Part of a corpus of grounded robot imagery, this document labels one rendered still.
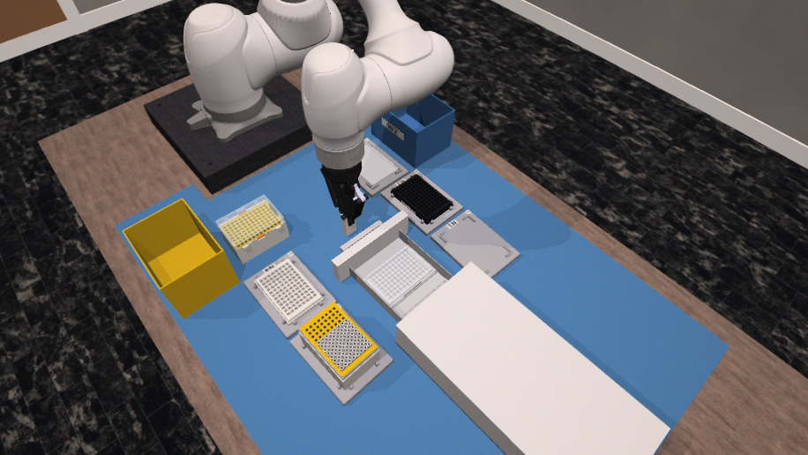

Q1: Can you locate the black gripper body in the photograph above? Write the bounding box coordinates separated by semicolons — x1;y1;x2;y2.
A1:
321;161;362;196

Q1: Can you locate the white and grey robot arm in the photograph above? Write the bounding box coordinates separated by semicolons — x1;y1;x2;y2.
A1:
183;0;454;170

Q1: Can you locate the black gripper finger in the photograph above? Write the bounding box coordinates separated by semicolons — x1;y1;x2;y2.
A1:
320;168;345;234
338;183;369;236

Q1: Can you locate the yellow open-top box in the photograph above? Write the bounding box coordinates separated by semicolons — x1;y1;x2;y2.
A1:
123;198;240;319

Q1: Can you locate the blue open-top bin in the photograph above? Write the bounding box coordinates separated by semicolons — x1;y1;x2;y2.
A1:
371;94;455;168

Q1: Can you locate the blue bench mat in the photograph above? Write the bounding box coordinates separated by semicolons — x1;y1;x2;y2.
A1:
115;125;729;455

